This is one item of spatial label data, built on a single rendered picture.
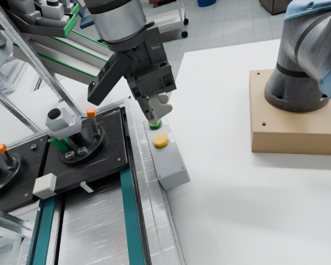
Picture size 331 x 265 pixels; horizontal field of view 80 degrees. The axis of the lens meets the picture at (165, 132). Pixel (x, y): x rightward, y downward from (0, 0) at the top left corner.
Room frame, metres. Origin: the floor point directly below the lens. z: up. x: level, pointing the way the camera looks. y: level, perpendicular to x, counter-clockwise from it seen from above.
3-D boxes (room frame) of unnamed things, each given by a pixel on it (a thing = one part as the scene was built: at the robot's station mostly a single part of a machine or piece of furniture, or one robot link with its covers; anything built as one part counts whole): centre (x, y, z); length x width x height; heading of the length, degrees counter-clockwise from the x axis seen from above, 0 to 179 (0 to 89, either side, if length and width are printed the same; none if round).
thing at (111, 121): (0.44, 0.23, 0.96); 0.24 x 0.24 x 0.02; 88
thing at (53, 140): (0.43, 0.28, 1.01); 0.01 x 0.01 x 0.05; 88
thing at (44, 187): (0.35, 0.33, 0.97); 0.05 x 0.05 x 0.04; 88
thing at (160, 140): (0.35, 0.02, 0.96); 0.04 x 0.04 x 0.02
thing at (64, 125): (0.44, 0.24, 1.07); 0.08 x 0.04 x 0.07; 88
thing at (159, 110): (0.33, -0.01, 1.07); 0.06 x 0.03 x 0.09; 88
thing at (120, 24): (0.35, 0.00, 1.25); 0.08 x 0.08 x 0.05
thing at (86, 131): (0.44, 0.23, 0.98); 0.14 x 0.14 x 0.02
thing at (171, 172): (0.35, 0.02, 0.93); 0.21 x 0.07 x 0.06; 178
